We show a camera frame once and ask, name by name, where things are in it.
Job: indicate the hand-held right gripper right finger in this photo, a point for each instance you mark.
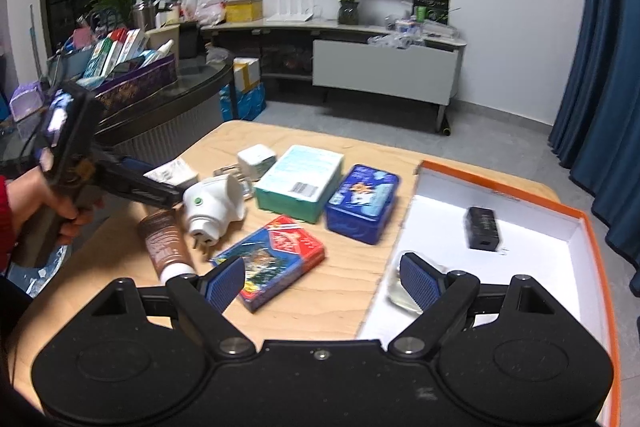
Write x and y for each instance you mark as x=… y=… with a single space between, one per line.
x=420 y=282

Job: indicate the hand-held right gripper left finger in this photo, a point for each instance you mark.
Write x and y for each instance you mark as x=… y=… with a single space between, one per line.
x=225 y=284

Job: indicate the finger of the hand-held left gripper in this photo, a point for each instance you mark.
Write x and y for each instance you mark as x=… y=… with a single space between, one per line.
x=137 y=166
x=150 y=194

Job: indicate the white plug-in device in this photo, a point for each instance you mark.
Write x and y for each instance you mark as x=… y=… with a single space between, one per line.
x=212 y=207

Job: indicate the blue cartoon plastic box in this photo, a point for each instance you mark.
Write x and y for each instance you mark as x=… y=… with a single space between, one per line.
x=362 y=202

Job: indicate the orange white cardboard box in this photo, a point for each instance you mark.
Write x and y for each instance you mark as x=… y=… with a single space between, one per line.
x=530 y=267

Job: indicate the person's left forearm red sleeve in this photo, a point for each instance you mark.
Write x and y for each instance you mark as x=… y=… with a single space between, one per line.
x=4 y=227

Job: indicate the person's left hand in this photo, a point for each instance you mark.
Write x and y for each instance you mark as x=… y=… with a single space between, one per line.
x=32 y=202

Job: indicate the clear plastic item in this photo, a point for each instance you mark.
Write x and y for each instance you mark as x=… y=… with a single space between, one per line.
x=395 y=294

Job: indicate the white paper packet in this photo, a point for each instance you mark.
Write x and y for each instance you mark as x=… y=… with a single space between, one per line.
x=172 y=172

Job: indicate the brown tube white cap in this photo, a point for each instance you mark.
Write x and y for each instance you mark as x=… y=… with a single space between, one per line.
x=162 y=242

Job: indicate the dark round glass table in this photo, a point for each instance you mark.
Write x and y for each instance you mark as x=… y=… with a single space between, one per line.
x=165 y=117

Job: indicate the small lilac box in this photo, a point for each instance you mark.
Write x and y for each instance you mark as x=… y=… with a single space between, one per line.
x=25 y=102

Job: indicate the red blue card pack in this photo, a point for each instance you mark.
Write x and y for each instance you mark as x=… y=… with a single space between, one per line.
x=280 y=252

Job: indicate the purple patterned box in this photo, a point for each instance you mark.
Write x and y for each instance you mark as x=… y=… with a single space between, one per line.
x=135 y=87

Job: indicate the black plug charger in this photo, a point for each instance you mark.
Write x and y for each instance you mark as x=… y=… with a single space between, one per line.
x=482 y=227

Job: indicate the small silver metal object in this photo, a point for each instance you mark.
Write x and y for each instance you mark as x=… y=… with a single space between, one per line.
x=232 y=170

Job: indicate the white cube charger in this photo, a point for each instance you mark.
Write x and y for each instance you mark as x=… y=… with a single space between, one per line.
x=255 y=161

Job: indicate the blue plastic bag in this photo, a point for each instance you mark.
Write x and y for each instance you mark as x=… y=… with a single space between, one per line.
x=245 y=104

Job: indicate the teal and white carton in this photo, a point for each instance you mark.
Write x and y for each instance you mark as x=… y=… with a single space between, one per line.
x=300 y=177

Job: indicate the steel tumbler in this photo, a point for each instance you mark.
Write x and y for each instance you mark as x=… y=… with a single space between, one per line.
x=144 y=14

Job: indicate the cardboard box yellow tape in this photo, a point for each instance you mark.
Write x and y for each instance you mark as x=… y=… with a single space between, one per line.
x=246 y=74

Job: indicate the white plastic bag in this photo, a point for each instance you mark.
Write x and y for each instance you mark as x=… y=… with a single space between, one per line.
x=205 y=4

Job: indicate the white television cabinet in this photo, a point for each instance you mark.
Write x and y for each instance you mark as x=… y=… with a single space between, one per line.
x=380 y=67

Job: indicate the white antenna router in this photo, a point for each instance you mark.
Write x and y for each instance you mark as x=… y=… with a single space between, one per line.
x=292 y=9

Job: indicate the pile of clear plastic packets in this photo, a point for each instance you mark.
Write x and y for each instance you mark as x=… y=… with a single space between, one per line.
x=405 y=34

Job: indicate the black green display box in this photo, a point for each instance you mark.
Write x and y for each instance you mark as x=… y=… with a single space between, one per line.
x=430 y=7

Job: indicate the blue curtain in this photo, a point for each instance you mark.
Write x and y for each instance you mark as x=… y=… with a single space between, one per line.
x=600 y=57

